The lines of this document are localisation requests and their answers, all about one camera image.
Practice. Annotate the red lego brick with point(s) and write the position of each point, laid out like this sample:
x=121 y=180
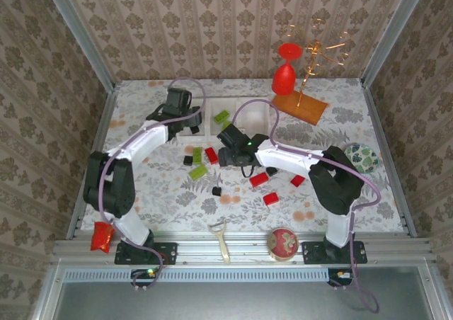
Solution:
x=297 y=180
x=258 y=180
x=212 y=155
x=271 y=199

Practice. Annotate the black lego brick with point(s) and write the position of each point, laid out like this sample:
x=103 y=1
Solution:
x=216 y=191
x=188 y=160
x=271 y=171

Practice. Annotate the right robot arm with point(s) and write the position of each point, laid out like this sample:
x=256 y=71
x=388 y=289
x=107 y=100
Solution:
x=336 y=185

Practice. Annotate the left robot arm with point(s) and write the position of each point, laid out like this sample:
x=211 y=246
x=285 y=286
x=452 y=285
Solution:
x=109 y=185

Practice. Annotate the white plastic bin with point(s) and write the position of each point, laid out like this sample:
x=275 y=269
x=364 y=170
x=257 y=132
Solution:
x=255 y=118

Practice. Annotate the floral patterned table cover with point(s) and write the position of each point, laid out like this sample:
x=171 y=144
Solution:
x=247 y=214

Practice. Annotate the red plastic goblet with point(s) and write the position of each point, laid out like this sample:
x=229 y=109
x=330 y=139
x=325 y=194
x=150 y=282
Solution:
x=283 y=81

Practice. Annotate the cream bottle opener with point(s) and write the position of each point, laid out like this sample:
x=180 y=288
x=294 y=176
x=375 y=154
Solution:
x=223 y=245

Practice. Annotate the round red floral tin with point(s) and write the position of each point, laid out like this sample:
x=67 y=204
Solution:
x=283 y=244

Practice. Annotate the leaf patterned bowl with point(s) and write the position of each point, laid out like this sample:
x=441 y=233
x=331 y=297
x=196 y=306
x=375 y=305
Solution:
x=362 y=157

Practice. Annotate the red foil bag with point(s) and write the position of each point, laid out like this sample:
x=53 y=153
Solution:
x=101 y=236

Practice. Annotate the black connector board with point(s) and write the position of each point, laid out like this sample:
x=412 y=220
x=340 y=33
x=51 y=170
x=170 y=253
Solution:
x=141 y=274
x=336 y=274

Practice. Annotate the grey metal panel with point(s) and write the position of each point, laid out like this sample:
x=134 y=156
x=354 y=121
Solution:
x=230 y=302

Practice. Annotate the aluminium side rail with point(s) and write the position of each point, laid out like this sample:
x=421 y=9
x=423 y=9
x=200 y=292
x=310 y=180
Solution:
x=103 y=121
x=376 y=121

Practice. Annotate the aluminium front rail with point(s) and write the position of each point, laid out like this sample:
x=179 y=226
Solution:
x=198 y=249

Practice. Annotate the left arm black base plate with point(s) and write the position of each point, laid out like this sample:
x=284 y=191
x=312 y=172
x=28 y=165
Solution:
x=168 y=254

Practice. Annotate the aluminium frame post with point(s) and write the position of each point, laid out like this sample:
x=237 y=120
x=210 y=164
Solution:
x=80 y=37
x=394 y=33

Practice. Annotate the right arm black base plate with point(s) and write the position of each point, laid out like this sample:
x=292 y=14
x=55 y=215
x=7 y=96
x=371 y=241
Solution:
x=311 y=252

